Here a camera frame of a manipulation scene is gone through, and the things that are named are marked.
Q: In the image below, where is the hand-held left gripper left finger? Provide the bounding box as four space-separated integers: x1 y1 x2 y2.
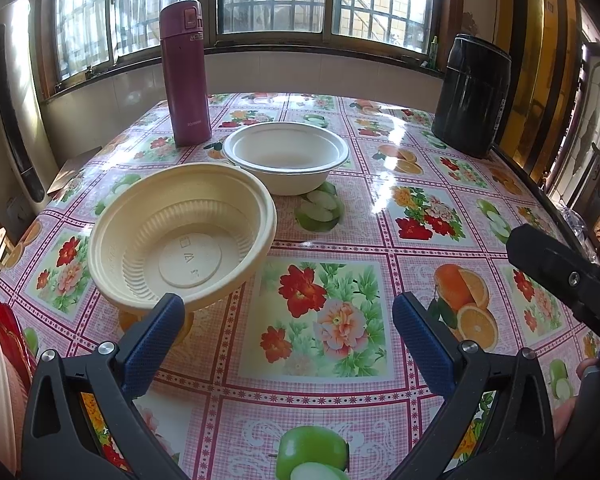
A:
20 293 188 480

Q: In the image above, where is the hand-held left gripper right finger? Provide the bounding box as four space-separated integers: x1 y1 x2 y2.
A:
390 291 556 480

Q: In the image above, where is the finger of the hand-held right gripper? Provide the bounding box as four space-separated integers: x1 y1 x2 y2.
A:
505 223 600 357

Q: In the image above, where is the large white paper bowl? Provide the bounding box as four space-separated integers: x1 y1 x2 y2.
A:
223 121 351 177

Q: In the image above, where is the person's right hand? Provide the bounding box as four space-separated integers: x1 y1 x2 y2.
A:
552 357 600 456

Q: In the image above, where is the clear plastic bag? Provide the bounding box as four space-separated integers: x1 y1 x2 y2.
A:
561 206 590 242

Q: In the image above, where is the red plate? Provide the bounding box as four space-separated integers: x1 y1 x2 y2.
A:
0 294 40 411

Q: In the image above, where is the fruit and flower tablecloth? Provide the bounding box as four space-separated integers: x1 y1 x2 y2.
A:
0 91 600 480

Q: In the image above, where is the black cylindrical canister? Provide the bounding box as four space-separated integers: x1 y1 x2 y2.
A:
431 33 512 160

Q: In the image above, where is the maroon thermos bottle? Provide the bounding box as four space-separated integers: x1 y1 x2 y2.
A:
159 0 212 149

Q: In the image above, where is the white standing air conditioner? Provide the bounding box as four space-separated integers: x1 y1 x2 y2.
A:
0 0 48 206

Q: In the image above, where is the barred window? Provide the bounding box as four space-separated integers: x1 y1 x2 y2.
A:
37 0 453 101

